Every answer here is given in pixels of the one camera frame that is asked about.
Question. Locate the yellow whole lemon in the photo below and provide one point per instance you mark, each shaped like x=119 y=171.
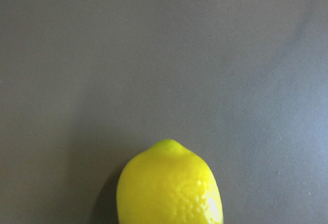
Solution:
x=168 y=183

